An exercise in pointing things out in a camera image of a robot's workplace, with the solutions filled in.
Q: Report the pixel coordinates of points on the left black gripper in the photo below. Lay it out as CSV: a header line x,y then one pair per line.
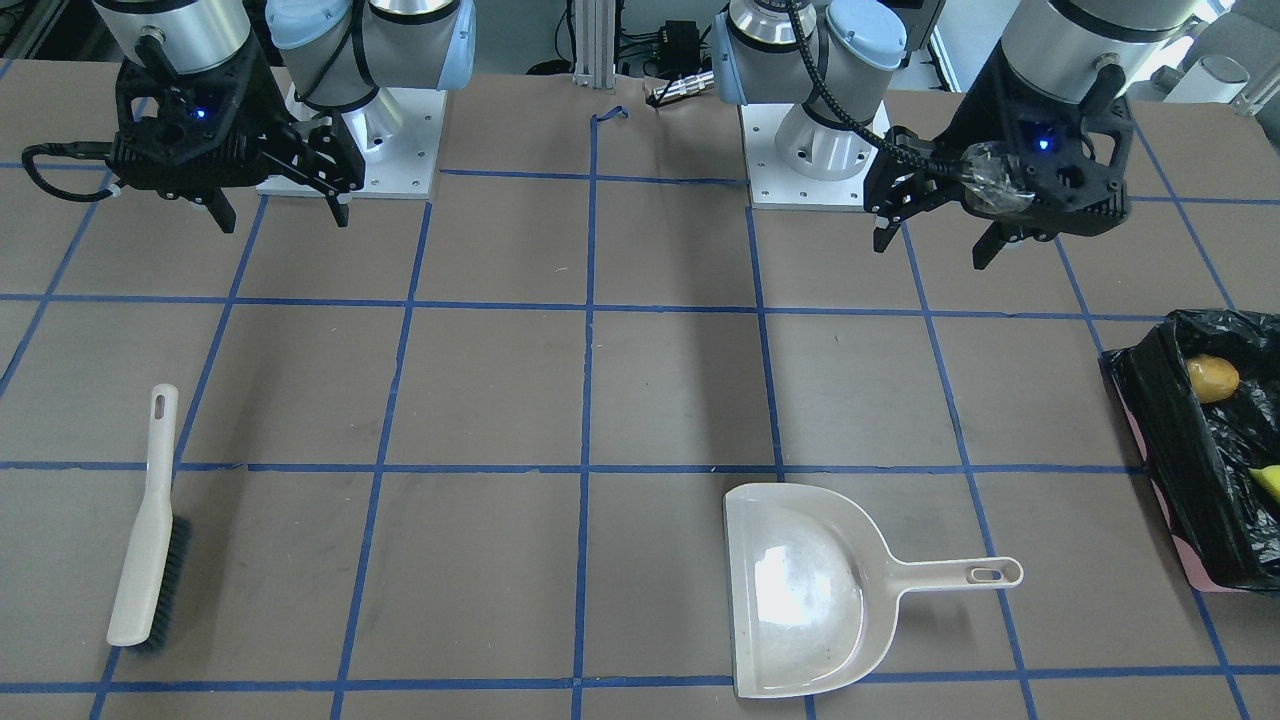
x,y
975,120

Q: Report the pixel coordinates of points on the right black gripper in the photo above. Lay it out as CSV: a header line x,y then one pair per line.
x,y
262,105

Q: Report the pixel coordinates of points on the yellow potato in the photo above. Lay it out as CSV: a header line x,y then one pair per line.
x,y
1212,379

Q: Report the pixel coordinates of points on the beige plastic dustpan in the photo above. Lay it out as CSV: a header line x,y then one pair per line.
x,y
815,590

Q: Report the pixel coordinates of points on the white hand brush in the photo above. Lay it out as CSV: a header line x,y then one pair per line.
x,y
154,561

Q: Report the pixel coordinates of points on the green yellow sponge piece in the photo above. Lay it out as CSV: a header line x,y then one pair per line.
x,y
1266,480

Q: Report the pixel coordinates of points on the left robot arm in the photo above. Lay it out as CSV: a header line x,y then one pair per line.
x,y
837,61

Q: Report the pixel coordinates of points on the black lined trash bin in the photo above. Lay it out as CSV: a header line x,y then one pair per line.
x,y
1201,458

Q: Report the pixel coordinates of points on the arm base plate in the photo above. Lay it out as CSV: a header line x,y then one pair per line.
x,y
796,163
400,133

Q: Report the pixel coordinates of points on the aluminium frame post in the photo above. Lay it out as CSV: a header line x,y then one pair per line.
x,y
594,27

